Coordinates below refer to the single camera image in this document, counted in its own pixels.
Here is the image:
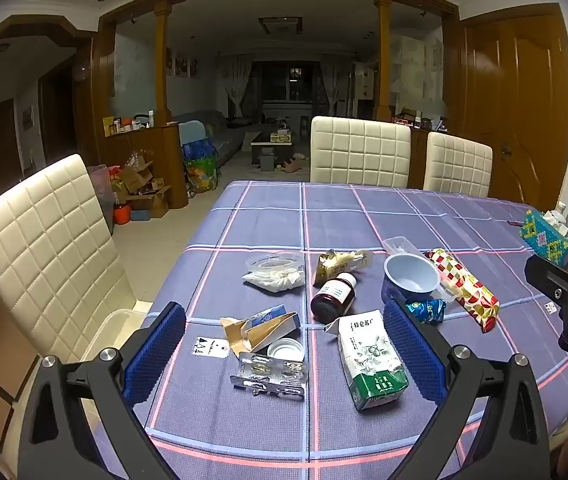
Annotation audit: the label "row of small containers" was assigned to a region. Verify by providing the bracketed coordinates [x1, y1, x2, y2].
[103, 110, 155, 135]

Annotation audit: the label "clear plastic tray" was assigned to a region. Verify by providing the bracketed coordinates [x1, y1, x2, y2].
[383, 236, 459, 303]

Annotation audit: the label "cream quilted dining chair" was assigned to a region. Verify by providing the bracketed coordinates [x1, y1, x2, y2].
[424, 131, 493, 198]
[310, 116, 412, 188]
[0, 154, 155, 366]

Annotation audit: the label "dark window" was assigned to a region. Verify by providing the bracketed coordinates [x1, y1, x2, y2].
[264, 62, 315, 103]

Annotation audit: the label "clear plastic round lid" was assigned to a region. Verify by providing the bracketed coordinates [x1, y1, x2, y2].
[246, 252, 305, 281]

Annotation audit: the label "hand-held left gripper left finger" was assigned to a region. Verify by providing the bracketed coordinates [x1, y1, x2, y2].
[16, 301, 187, 480]

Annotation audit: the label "gold snack wrapper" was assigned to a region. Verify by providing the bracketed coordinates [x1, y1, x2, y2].
[315, 249, 375, 287]

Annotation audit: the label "patterned curtain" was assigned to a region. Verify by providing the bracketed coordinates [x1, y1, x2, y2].
[320, 55, 352, 117]
[216, 55, 255, 118]

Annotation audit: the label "open cardboard box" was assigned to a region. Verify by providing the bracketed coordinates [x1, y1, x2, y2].
[121, 160, 155, 195]

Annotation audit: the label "wooden partition counter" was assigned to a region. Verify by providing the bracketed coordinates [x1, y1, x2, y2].
[101, 122, 189, 211]

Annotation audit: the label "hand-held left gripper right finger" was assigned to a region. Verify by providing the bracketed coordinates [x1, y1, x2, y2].
[383, 299, 552, 480]

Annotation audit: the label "clear plastic storage bin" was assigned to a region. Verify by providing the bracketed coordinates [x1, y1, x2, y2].
[81, 307, 157, 361]

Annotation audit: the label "red patterned wrapper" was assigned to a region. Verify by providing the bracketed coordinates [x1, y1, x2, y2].
[425, 248, 500, 334]

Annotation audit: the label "brown medicine bottle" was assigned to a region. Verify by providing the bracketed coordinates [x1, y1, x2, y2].
[311, 272, 358, 324]

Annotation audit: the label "beaded tissue box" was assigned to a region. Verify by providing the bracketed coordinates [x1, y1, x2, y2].
[520, 209, 568, 270]

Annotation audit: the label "light blue chair back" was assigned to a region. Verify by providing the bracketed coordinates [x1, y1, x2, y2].
[180, 121, 207, 146]

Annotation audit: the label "wooden sideboard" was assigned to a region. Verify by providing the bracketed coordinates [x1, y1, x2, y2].
[391, 119, 448, 190]

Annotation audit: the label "blue plaid tablecloth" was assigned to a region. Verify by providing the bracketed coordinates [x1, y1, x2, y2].
[146, 180, 568, 480]

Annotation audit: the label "ceiling lamp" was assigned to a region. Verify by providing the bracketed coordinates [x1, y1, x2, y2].
[258, 16, 303, 36]

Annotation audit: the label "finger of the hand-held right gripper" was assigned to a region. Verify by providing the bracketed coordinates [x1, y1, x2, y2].
[524, 255, 568, 317]

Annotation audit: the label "white round lid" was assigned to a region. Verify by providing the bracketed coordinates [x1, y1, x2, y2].
[267, 338, 305, 363]

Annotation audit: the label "torn blue and white box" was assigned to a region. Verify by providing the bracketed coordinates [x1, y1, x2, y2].
[220, 305, 302, 357]

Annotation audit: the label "green and white carton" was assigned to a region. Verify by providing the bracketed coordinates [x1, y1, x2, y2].
[325, 314, 411, 412]

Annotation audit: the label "large cardboard box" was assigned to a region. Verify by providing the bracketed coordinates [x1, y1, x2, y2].
[126, 185, 172, 218]

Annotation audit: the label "silver blister pack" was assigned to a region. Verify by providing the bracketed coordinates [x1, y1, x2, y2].
[230, 352, 309, 401]

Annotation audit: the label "grey sofa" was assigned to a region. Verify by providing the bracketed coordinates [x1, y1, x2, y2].
[174, 110, 255, 171]

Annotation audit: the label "colourful shopping bag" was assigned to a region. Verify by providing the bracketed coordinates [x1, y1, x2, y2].
[184, 140, 219, 193]

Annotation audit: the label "blue candy wrapper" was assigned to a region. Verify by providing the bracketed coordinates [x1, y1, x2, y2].
[405, 298, 448, 325]

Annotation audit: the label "wall pictures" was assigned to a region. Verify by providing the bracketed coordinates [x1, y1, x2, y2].
[166, 49, 199, 78]

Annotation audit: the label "light wooden door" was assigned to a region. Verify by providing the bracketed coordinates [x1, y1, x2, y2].
[464, 4, 568, 211]

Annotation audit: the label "dark coffee table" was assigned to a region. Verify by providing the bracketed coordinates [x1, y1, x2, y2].
[250, 130, 295, 165]

